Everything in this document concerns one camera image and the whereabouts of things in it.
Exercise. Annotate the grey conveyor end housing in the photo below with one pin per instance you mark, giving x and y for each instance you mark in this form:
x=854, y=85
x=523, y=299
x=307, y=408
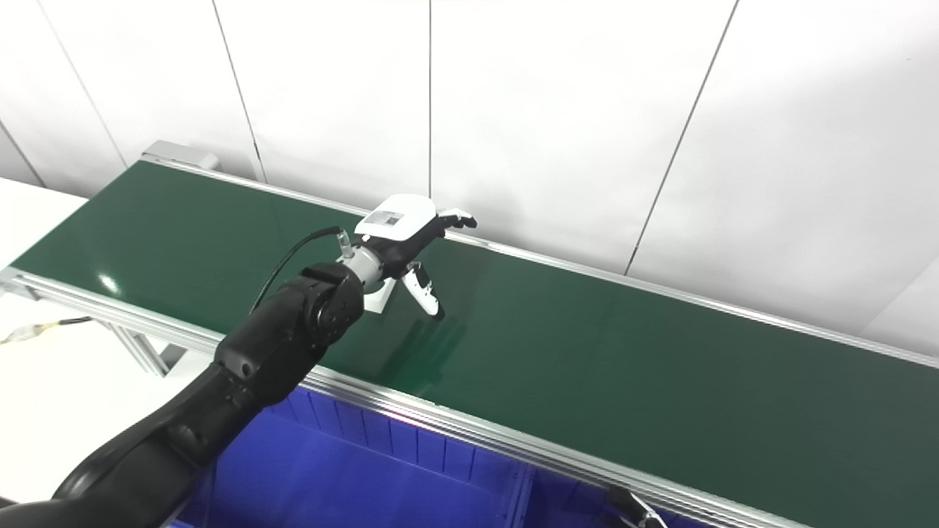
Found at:
x=176, y=152

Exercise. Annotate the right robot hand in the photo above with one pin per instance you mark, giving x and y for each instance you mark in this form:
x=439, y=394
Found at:
x=631, y=507

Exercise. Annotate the blue plastic bin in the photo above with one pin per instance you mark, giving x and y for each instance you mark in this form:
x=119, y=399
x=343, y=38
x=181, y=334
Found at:
x=330, y=484
x=565, y=507

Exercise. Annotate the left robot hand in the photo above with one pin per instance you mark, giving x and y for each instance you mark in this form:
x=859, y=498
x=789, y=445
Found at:
x=400, y=216

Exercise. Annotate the white hollow plastic part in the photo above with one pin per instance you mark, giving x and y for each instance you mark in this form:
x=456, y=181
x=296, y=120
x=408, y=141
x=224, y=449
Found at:
x=378, y=299

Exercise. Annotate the green conveyor belt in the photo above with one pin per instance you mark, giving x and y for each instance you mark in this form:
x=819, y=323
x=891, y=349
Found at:
x=587, y=367
x=440, y=419

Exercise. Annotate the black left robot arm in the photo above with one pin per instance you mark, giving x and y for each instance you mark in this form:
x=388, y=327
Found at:
x=279, y=352

